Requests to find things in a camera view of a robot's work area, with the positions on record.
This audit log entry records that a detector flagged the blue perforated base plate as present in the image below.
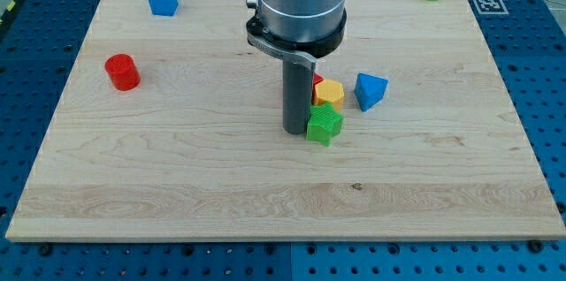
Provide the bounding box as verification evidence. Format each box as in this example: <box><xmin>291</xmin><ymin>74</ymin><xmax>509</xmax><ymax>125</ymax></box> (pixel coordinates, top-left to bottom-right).
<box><xmin>1</xmin><ymin>0</ymin><xmax>565</xmax><ymax>280</ymax></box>

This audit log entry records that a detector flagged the fiducial marker tag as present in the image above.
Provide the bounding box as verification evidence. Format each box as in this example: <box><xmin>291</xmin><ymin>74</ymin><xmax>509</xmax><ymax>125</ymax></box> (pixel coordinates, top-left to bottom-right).
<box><xmin>472</xmin><ymin>0</ymin><xmax>509</xmax><ymax>15</ymax></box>

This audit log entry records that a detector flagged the green star block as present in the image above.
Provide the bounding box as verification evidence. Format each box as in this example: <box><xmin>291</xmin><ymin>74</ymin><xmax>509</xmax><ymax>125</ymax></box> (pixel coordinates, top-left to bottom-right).
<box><xmin>306</xmin><ymin>103</ymin><xmax>343</xmax><ymax>147</ymax></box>

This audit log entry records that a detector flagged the red cylinder block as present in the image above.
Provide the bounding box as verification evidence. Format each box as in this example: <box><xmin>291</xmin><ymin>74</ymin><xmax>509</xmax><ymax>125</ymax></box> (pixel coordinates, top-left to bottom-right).
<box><xmin>104</xmin><ymin>54</ymin><xmax>141</xmax><ymax>91</ymax></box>

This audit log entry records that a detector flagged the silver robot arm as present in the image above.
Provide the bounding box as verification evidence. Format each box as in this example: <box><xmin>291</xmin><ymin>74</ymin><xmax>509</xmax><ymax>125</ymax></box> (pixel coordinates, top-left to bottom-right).
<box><xmin>246</xmin><ymin>0</ymin><xmax>347</xmax><ymax>134</ymax></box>

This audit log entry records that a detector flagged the red block behind rod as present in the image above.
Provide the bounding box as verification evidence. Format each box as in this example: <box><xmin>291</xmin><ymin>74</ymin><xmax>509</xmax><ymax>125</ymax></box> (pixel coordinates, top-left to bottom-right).
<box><xmin>312</xmin><ymin>73</ymin><xmax>324</xmax><ymax>94</ymax></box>

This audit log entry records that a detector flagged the blue triangle block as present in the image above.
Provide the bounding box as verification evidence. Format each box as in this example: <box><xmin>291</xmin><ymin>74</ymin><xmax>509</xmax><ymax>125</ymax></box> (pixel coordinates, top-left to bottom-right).
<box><xmin>354</xmin><ymin>72</ymin><xmax>388</xmax><ymax>112</ymax></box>

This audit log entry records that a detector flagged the yellow hexagon block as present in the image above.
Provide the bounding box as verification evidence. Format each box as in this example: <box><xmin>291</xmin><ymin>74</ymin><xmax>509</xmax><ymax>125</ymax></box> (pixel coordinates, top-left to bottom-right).
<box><xmin>313</xmin><ymin>80</ymin><xmax>345</xmax><ymax>112</ymax></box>

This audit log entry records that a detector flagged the wooden board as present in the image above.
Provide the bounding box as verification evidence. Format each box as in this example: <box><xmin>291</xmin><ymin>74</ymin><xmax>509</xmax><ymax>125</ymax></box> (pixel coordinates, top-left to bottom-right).
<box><xmin>6</xmin><ymin>0</ymin><xmax>565</xmax><ymax>243</ymax></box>

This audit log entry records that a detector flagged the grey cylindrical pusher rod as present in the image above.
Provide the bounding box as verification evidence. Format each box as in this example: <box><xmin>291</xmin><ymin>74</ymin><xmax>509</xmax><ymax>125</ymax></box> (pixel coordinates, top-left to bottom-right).
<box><xmin>283</xmin><ymin>61</ymin><xmax>313</xmax><ymax>134</ymax></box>

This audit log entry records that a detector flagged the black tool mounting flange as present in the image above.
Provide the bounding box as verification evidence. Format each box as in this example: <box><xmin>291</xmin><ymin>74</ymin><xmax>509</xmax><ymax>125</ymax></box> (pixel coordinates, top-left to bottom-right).
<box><xmin>246</xmin><ymin>0</ymin><xmax>347</xmax><ymax>71</ymax></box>

